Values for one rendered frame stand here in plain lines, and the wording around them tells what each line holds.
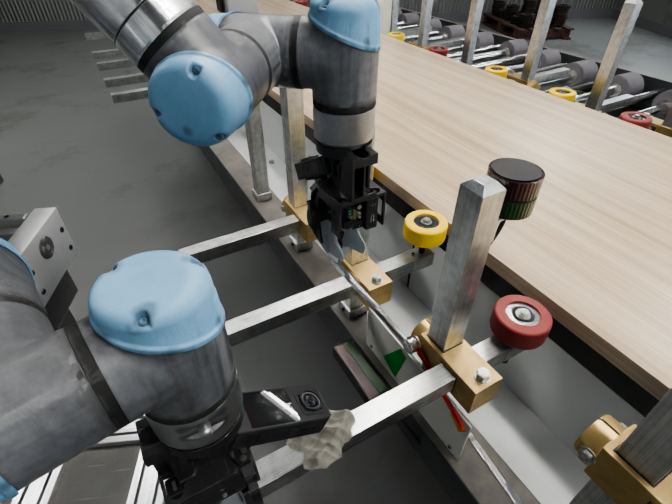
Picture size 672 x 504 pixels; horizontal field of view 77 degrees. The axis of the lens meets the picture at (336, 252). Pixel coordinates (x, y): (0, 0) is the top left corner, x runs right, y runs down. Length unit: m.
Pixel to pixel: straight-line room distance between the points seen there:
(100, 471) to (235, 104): 1.17
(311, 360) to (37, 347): 1.43
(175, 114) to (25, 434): 0.24
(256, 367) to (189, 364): 1.40
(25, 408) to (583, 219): 0.87
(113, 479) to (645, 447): 1.19
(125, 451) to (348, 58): 1.19
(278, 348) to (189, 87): 1.45
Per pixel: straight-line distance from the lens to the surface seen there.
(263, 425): 0.42
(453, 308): 0.57
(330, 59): 0.48
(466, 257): 0.51
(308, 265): 1.00
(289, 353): 1.71
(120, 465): 1.38
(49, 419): 0.29
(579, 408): 0.84
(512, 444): 0.88
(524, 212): 0.52
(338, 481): 1.47
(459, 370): 0.62
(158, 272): 0.29
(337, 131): 0.50
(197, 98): 0.37
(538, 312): 0.68
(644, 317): 0.76
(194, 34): 0.39
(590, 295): 0.75
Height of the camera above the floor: 1.36
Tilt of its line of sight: 39 degrees down
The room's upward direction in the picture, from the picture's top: straight up
